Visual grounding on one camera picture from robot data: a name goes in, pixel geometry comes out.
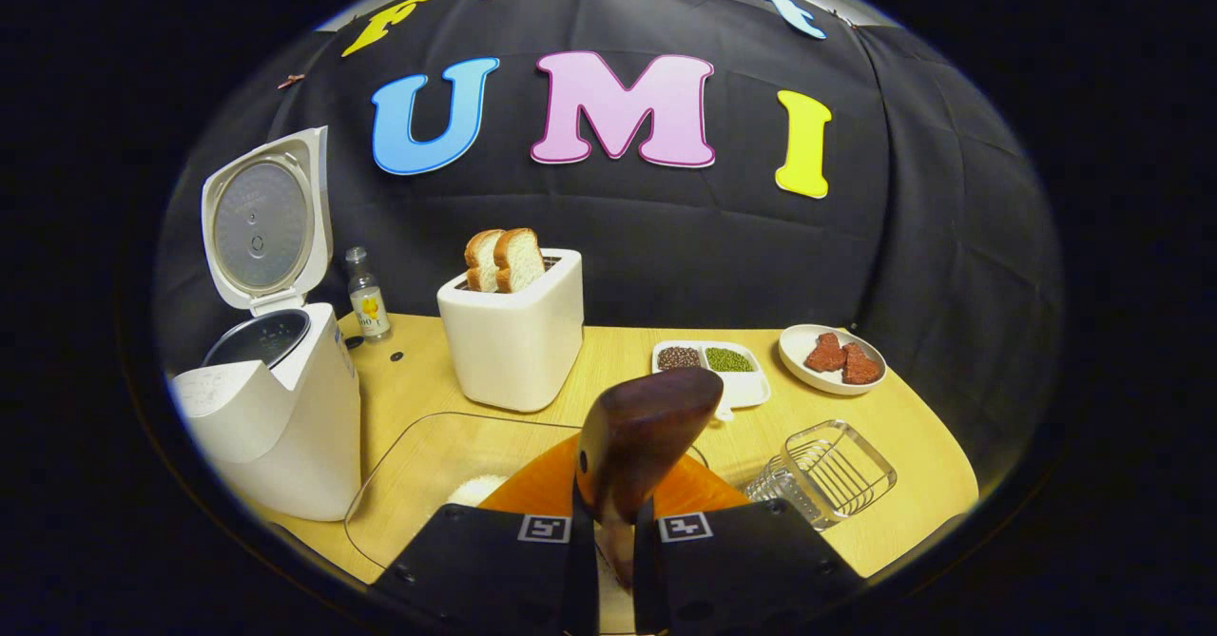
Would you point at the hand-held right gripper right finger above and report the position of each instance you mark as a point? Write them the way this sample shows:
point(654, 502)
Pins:
point(732, 569)

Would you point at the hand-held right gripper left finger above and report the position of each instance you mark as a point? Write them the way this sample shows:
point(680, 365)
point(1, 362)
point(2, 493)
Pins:
point(494, 569)

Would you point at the clear tray of white rice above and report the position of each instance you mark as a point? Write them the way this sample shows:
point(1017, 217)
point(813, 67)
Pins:
point(428, 470)

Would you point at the brown wooden spoon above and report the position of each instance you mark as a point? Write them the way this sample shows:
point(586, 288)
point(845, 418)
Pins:
point(647, 427)

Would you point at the white rice cooker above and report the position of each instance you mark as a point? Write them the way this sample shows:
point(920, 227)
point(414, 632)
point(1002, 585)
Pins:
point(285, 427)

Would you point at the white divided bean dish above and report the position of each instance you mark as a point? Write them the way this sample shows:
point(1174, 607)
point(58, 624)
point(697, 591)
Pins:
point(746, 387)

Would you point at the white toaster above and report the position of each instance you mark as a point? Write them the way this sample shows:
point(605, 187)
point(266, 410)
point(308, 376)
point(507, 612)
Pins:
point(513, 351)

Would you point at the white round plate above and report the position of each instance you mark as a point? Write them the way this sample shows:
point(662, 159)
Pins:
point(799, 346)

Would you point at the red meat piece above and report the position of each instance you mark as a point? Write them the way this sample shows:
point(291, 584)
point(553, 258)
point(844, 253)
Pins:
point(825, 355)
point(861, 365)

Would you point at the glass bottle with yellow label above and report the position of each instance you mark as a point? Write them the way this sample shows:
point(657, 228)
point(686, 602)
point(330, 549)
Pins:
point(369, 308)

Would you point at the toast bread slice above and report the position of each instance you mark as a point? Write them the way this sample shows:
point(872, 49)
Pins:
point(521, 260)
point(478, 260)

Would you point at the black backdrop cloth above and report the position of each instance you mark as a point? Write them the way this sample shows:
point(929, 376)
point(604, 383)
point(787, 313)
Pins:
point(903, 189)

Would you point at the brown wooden clip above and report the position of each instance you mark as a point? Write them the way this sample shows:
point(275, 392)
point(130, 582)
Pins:
point(291, 81)

